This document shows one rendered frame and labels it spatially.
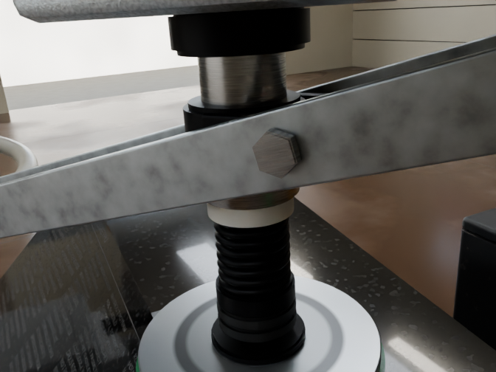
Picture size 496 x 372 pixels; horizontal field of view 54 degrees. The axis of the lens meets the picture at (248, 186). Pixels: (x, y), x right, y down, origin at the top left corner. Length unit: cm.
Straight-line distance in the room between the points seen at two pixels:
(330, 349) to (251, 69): 24
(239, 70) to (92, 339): 41
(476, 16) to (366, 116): 760
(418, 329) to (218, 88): 31
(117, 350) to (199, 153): 31
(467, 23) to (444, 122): 769
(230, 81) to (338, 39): 913
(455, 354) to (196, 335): 23
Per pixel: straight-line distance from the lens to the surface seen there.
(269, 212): 36
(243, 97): 34
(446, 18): 817
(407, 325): 52
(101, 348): 61
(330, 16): 932
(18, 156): 89
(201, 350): 44
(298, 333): 44
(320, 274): 59
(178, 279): 60
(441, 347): 50
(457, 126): 27
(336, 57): 946
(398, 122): 27
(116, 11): 28
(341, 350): 44
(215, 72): 34
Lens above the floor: 112
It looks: 20 degrees down
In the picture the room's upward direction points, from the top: 4 degrees counter-clockwise
